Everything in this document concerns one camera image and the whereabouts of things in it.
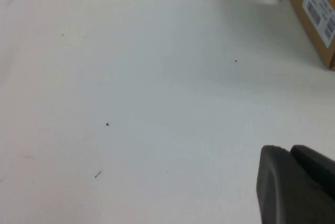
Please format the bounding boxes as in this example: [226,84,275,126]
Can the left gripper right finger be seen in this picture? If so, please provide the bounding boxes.
[289,144,335,198]

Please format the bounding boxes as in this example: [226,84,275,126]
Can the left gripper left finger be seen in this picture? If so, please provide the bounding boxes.
[255,144,335,224]

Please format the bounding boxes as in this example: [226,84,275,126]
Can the brown cardboard shoe box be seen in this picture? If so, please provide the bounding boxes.
[286,0,335,72]

